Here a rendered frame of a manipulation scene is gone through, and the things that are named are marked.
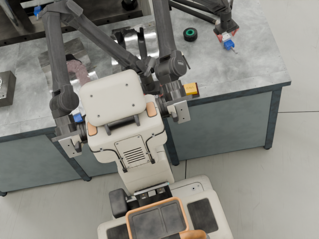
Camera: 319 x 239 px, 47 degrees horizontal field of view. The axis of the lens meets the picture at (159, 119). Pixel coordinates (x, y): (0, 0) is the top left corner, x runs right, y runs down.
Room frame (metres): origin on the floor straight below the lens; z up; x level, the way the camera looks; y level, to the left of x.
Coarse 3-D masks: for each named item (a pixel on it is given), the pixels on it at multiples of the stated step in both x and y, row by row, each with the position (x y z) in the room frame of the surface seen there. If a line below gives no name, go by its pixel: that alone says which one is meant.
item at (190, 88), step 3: (186, 84) 1.16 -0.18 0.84; (189, 84) 1.16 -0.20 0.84; (192, 84) 1.15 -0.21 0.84; (195, 84) 1.15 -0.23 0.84; (186, 87) 1.15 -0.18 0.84; (189, 87) 1.14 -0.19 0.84; (192, 87) 1.14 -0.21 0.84; (195, 87) 1.13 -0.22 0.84; (186, 90) 1.13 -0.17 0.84; (189, 90) 1.12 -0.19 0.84; (192, 90) 1.12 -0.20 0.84; (195, 90) 1.11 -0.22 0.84; (186, 93) 1.11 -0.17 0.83; (189, 93) 1.11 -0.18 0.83; (192, 93) 1.11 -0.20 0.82; (195, 93) 1.11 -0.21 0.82
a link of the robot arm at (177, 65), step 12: (156, 0) 1.17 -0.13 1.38; (156, 12) 1.13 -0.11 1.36; (168, 12) 1.13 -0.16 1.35; (156, 24) 1.10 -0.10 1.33; (168, 24) 1.08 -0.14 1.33; (168, 36) 1.03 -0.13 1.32; (168, 48) 0.98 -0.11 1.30; (156, 60) 1.00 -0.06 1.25; (180, 60) 0.94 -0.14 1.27; (156, 72) 0.94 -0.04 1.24; (180, 72) 0.89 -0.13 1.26
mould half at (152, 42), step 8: (144, 24) 1.67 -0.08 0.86; (152, 24) 1.65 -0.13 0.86; (112, 32) 1.68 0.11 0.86; (144, 32) 1.52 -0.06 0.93; (152, 32) 1.50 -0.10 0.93; (128, 40) 1.50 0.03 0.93; (136, 40) 1.49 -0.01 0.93; (152, 40) 1.46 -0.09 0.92; (128, 48) 1.46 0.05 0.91; (136, 48) 1.45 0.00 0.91; (152, 48) 1.42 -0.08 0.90; (152, 56) 1.38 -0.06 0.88; (112, 64) 1.41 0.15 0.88
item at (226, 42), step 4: (224, 36) 1.39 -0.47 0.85; (228, 36) 1.38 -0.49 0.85; (224, 40) 1.36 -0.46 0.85; (228, 40) 1.36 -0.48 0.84; (220, 44) 1.39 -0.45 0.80; (224, 44) 1.36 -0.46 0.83; (228, 44) 1.34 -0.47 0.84; (232, 44) 1.33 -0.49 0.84; (228, 48) 1.32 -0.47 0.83; (232, 48) 1.31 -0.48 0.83; (236, 52) 1.27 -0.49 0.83
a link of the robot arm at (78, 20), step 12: (72, 0) 1.27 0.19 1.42; (72, 12) 1.24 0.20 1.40; (72, 24) 1.24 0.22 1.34; (84, 24) 1.23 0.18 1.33; (96, 36) 1.20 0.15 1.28; (108, 36) 1.22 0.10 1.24; (108, 48) 1.18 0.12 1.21; (120, 48) 1.19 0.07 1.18; (120, 60) 1.16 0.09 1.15; (132, 60) 1.16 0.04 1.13
